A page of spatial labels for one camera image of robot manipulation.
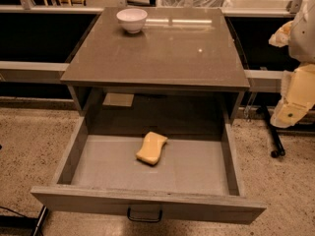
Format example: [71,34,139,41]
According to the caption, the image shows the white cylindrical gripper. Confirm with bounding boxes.
[269,21,315,129]

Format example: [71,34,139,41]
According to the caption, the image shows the grey counter cabinet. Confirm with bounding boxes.
[61,7,249,118]

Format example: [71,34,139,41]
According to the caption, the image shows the black stand base left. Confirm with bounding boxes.
[0,206,49,236]

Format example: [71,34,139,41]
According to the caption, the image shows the yellow sponge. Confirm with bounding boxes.
[136,132,167,165]

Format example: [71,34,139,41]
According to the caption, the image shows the grey metal rail frame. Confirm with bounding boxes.
[0,0,308,84]

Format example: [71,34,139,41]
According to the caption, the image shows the black stand leg right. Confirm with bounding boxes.
[261,104,285,158]

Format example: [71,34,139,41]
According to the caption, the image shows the white ceramic bowl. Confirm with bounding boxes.
[116,8,148,33]

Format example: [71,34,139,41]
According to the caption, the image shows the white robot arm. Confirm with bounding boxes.
[269,0,315,128]

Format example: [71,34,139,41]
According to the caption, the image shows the open grey top drawer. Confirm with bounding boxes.
[31,118,266,224]

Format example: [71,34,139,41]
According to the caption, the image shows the black drawer handle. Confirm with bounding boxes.
[126,207,163,223]

